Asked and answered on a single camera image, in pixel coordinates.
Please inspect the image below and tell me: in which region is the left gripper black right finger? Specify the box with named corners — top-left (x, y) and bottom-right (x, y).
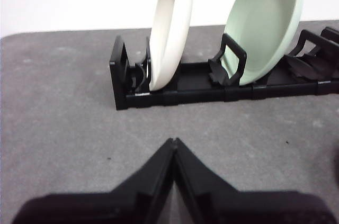
top-left (174, 137), bottom-right (339, 224)

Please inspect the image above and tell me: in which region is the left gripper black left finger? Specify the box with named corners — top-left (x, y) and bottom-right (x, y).
top-left (12, 137), bottom-right (176, 224)

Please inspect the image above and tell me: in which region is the black plate rack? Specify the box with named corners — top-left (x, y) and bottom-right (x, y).
top-left (109, 26), bottom-right (339, 111)

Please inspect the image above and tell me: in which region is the beige plate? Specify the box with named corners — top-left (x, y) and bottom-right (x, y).
top-left (148, 0), bottom-right (194, 91)

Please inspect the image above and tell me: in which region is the green plate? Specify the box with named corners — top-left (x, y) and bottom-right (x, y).
top-left (221, 0), bottom-right (304, 86)

